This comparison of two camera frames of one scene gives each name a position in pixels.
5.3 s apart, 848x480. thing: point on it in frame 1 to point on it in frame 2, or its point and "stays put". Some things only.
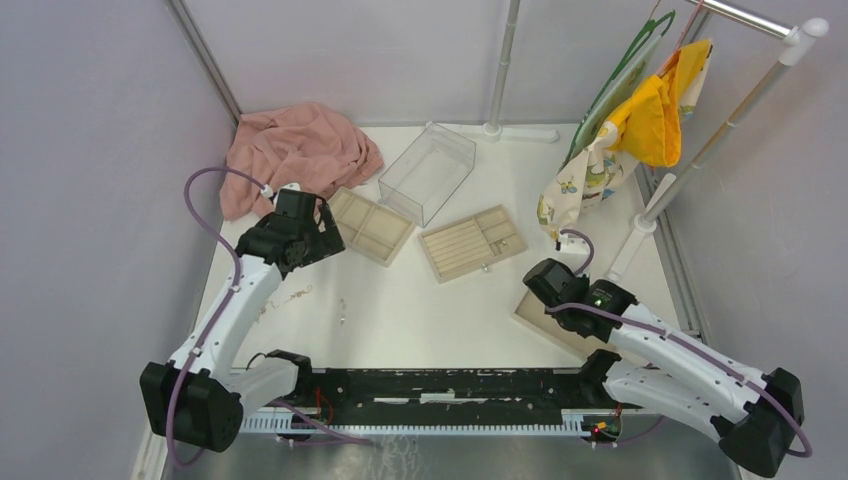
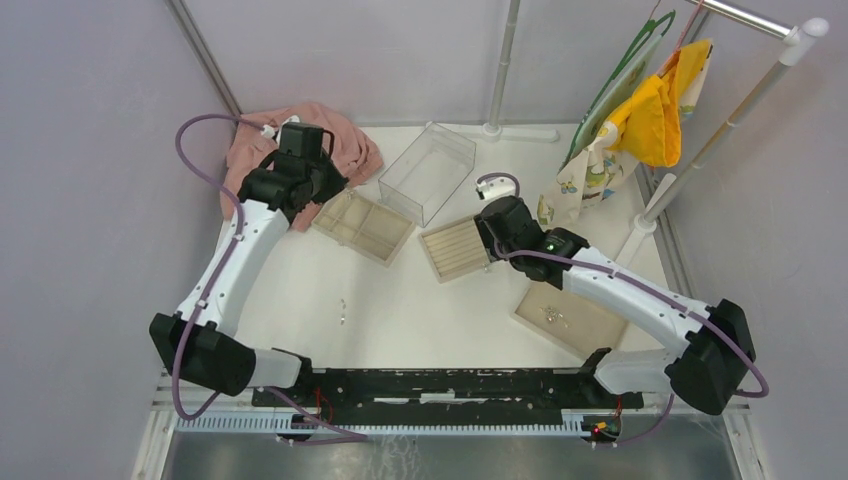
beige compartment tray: x=368 y=228 stays put
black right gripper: x=583 y=278 to x=488 y=238
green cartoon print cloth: x=610 y=107 stays put
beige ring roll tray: x=464 y=246 stays put
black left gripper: x=327 y=242 to x=336 y=184
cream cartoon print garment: x=594 y=170 stays put
